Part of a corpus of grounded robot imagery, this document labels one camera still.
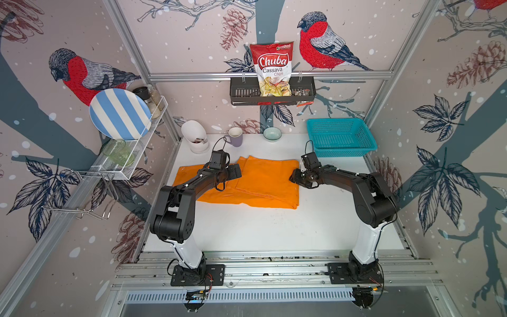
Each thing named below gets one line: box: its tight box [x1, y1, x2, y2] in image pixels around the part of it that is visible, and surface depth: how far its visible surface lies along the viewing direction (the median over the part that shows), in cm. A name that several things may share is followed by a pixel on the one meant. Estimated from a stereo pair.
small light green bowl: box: [262, 126, 283, 143], surface depth 121 cm
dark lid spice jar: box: [132, 86, 160, 119], surface depth 83 cm
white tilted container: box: [180, 120, 210, 154], surface depth 110 cm
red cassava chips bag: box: [249, 41, 294, 98], surface depth 83 cm
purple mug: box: [223, 126, 243, 148], surface depth 115 cm
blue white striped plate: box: [89, 88, 153, 142], surface depth 74 cm
